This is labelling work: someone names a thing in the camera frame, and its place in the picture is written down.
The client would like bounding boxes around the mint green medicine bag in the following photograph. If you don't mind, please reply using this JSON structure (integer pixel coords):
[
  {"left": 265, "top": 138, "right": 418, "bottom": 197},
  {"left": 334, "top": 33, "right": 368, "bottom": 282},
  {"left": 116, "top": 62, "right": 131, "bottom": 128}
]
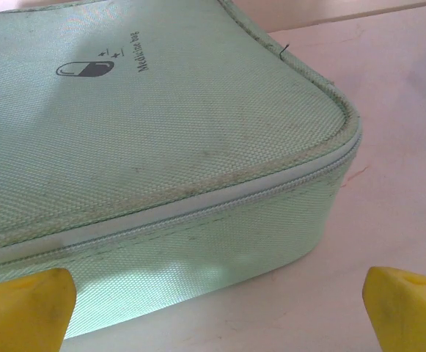
[{"left": 0, "top": 0, "right": 364, "bottom": 340}]

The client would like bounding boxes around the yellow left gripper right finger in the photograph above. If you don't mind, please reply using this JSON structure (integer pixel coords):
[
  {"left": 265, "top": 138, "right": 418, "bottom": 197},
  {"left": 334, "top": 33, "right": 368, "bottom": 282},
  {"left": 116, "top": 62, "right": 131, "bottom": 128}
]
[{"left": 361, "top": 266, "right": 426, "bottom": 352}]

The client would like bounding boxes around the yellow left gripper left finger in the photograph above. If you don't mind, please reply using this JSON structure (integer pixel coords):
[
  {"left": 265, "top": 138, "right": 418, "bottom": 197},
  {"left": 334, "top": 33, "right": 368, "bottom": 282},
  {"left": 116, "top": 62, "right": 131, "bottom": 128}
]
[{"left": 0, "top": 267, "right": 77, "bottom": 352}]

